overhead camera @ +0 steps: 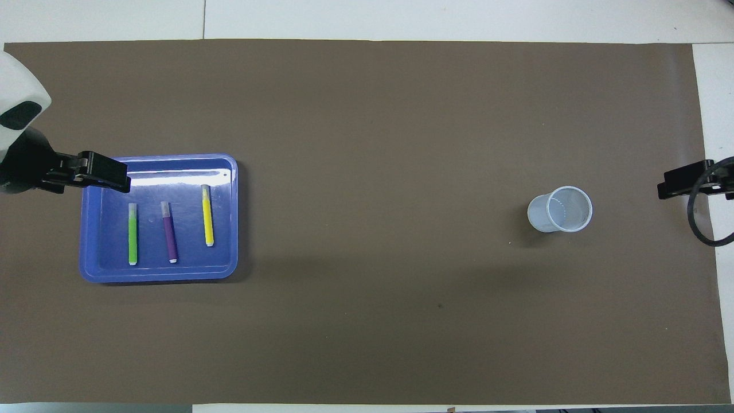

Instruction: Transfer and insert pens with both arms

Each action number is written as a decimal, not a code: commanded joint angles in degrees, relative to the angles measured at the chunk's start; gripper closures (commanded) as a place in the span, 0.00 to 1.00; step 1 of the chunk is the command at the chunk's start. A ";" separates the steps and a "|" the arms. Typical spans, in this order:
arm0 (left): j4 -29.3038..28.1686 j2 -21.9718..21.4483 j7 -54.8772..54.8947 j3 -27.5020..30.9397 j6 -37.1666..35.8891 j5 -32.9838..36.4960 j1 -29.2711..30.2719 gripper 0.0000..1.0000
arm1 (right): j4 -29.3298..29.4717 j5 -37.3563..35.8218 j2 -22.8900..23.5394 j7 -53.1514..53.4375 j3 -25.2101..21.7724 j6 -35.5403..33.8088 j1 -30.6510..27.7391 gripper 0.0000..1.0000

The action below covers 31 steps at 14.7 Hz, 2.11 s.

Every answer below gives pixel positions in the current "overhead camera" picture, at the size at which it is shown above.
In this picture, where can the purple marker pen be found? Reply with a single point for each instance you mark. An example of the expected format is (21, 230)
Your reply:
(170, 235)

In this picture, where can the brown table mat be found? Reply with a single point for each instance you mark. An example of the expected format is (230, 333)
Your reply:
(367, 115)

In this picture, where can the green marker pen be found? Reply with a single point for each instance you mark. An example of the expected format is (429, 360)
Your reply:
(132, 235)

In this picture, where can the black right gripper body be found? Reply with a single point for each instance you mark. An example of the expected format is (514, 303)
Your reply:
(725, 180)

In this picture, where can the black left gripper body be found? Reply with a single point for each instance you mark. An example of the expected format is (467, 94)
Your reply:
(28, 166)

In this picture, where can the blue plastic tray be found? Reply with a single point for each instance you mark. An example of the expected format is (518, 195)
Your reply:
(189, 261)

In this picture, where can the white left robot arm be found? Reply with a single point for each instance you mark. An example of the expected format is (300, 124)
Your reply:
(17, 80)

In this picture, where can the translucent plastic cup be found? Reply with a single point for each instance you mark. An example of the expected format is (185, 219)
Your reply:
(567, 209)

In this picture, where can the yellow marker pen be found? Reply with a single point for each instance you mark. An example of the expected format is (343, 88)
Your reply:
(208, 218)

